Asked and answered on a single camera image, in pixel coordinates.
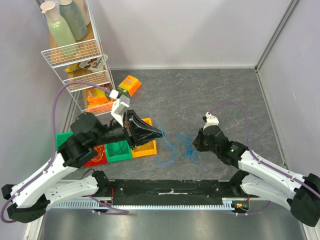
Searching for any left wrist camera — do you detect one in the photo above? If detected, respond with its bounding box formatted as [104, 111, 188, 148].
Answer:
[109, 89, 130, 127]

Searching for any white wire shelf rack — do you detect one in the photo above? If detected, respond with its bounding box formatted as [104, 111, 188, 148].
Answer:
[39, 0, 115, 112]

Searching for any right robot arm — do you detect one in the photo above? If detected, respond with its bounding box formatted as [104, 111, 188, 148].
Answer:
[193, 112, 320, 227]

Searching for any orange juice carton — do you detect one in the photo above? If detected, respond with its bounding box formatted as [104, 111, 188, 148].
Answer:
[116, 75, 142, 98]

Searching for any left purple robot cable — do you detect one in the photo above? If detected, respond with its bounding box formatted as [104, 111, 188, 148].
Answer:
[0, 81, 112, 223]

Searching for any green bin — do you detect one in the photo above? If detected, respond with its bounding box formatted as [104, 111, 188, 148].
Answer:
[105, 140, 132, 163]
[55, 131, 73, 150]

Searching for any orange bin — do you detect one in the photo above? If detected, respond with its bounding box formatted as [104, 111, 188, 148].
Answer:
[131, 117, 158, 159]

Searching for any yellow snack bag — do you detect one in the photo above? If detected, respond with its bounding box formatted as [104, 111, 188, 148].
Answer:
[64, 62, 80, 73]

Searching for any orange yellow box in rack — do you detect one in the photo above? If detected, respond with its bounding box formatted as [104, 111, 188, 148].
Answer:
[86, 88, 114, 115]

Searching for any white snack pouch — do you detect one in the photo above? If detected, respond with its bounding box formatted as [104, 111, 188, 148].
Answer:
[79, 54, 108, 73]

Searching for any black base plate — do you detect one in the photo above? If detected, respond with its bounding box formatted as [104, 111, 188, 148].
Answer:
[92, 179, 247, 204]

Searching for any pink bottle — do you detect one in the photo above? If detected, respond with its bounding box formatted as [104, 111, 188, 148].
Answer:
[74, 0, 91, 26]

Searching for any far left green bin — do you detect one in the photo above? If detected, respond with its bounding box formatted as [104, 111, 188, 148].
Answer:
[55, 131, 73, 150]

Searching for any grey green bottle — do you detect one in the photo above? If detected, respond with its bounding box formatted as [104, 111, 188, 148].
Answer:
[58, 0, 88, 41]

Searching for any blue cable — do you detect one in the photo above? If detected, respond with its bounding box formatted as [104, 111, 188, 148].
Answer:
[152, 122, 201, 167]

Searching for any red bin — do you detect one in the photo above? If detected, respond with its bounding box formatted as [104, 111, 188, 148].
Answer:
[83, 145, 108, 168]

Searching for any light green bottle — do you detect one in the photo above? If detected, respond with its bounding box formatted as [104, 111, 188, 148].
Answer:
[40, 1, 77, 57]

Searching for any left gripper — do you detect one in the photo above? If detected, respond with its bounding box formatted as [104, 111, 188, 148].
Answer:
[90, 109, 166, 150]

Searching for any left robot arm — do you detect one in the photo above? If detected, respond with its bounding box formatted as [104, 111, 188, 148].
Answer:
[0, 109, 164, 224]

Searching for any aluminium corner post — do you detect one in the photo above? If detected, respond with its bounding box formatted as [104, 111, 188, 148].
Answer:
[254, 0, 301, 72]

